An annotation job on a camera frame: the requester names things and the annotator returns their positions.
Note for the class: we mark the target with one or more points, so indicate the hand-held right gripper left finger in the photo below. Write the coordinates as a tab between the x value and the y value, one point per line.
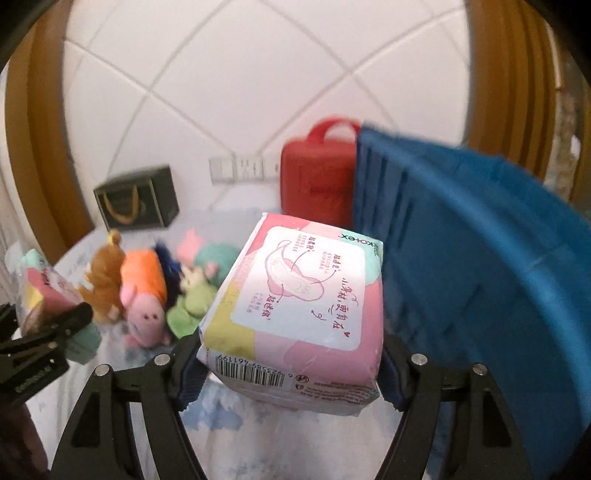
191	374

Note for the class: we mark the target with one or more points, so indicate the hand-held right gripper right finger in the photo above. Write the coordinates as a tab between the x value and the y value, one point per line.
390	371

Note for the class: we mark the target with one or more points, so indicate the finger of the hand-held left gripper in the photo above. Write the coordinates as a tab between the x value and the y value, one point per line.
8	321
69	321

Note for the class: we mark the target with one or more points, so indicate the pink sanitary pad pack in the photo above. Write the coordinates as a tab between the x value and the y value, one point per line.
41	286
300	295

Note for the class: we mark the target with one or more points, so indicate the brown bear plush toy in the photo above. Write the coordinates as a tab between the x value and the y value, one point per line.
104	281

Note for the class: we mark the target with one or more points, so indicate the blue plastic basket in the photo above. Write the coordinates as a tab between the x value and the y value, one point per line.
485	277

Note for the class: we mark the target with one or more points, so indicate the pink pig plush orange dress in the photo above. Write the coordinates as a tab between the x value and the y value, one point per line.
143	295

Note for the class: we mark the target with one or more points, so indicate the white curtain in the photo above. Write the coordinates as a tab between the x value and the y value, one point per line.
9	240
568	147

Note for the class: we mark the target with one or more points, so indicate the dark blue plush toy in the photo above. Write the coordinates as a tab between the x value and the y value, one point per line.
168	267

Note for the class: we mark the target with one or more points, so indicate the pink pig plush teal dress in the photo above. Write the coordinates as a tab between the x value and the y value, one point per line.
214	258

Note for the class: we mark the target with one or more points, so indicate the wooden door frame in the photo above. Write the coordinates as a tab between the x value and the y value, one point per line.
41	161
508	92

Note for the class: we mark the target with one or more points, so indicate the white wall socket strip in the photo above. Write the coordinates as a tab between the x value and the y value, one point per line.
240	168

